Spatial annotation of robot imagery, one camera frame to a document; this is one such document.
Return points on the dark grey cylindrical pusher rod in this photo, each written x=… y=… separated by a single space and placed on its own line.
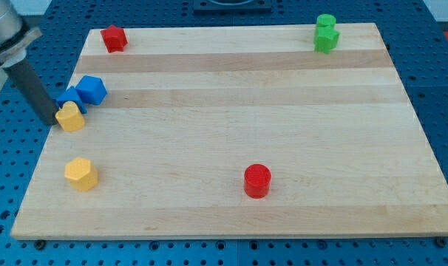
x=31 y=87

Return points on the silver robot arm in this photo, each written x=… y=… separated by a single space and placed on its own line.
x=15 y=37

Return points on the blue triangle block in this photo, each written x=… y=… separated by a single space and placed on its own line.
x=71 y=94

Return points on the blue cube block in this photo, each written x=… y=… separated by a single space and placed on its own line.
x=91 y=90

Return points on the yellow hexagon block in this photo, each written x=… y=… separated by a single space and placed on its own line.
x=81 y=174

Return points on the red star block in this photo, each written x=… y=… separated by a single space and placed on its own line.
x=114 y=38

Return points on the wooden board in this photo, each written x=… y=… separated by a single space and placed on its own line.
x=188 y=109

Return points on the red cylinder block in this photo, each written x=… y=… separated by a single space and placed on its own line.
x=257 y=180

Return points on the green star block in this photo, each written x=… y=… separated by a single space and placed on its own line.
x=325 y=39

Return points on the green cylinder block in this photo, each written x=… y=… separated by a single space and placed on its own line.
x=326 y=21

